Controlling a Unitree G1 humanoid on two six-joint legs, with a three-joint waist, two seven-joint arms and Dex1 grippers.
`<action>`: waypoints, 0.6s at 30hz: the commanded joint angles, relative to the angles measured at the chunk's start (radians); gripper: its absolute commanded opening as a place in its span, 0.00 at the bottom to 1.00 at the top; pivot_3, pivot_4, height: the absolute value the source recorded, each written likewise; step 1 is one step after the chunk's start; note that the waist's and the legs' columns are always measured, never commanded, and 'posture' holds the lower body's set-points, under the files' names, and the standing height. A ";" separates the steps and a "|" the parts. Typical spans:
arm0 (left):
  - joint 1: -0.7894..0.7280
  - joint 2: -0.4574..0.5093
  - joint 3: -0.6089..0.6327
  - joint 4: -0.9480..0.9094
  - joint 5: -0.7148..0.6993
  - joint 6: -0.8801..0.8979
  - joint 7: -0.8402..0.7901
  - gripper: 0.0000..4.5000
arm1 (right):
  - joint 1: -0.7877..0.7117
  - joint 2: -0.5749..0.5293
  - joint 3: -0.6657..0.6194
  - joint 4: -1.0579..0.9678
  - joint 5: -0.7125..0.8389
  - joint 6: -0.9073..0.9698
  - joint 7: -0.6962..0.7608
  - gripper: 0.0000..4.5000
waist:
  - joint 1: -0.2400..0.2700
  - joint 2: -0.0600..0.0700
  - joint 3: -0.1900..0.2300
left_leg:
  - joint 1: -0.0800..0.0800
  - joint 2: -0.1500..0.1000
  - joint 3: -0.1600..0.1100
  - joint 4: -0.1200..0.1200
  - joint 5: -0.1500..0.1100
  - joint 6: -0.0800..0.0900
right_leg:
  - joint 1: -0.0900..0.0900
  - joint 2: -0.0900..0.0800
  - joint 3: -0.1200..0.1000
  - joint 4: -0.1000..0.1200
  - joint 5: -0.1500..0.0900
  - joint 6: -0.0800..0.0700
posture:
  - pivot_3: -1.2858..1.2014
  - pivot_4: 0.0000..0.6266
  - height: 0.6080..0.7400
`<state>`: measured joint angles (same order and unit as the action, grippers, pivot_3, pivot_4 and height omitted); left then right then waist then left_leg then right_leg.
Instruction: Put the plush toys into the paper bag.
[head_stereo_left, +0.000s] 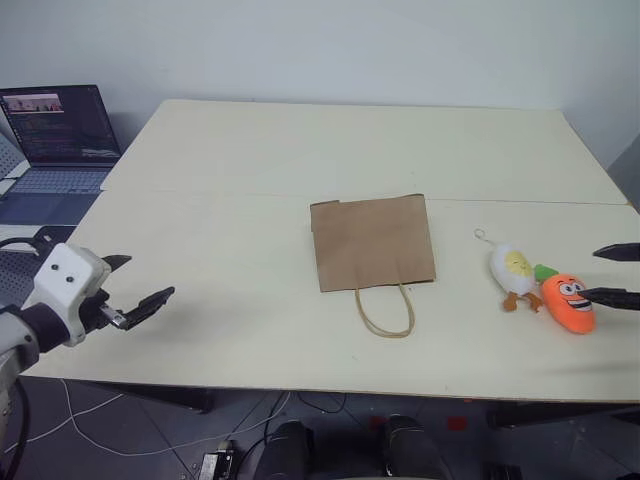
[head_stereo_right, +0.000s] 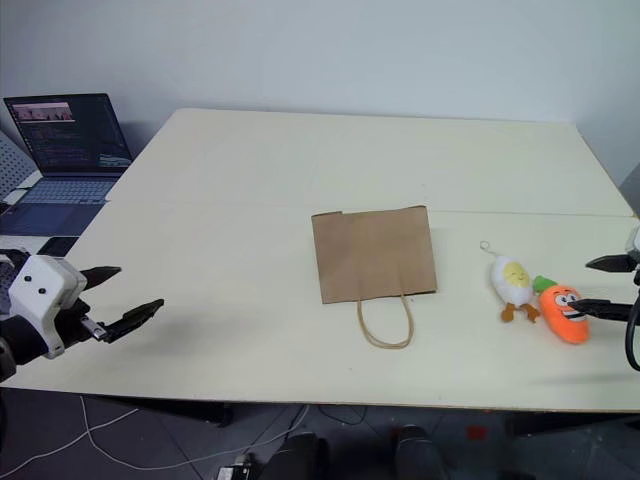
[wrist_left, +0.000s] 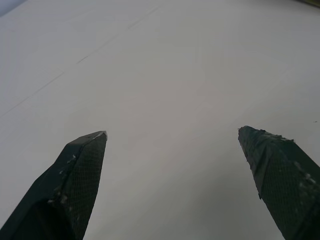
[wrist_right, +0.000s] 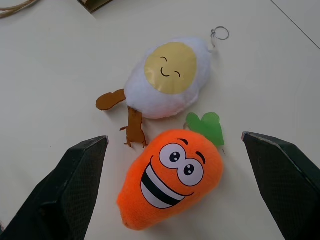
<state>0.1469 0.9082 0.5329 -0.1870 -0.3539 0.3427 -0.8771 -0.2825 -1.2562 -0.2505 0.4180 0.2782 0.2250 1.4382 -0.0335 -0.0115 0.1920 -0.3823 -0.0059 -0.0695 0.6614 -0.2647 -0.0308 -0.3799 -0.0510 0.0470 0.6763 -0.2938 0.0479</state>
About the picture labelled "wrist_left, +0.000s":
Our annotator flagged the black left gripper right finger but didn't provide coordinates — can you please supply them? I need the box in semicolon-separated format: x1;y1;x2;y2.
237;125;320;240

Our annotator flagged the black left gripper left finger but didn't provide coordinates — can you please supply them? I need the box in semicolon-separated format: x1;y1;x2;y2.
0;130;109;240

